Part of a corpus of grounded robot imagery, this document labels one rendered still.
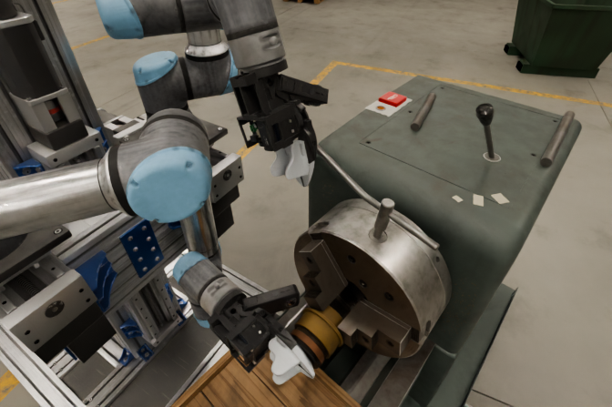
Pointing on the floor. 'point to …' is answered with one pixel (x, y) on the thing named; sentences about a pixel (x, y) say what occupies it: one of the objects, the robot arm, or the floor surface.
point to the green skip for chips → (562, 29)
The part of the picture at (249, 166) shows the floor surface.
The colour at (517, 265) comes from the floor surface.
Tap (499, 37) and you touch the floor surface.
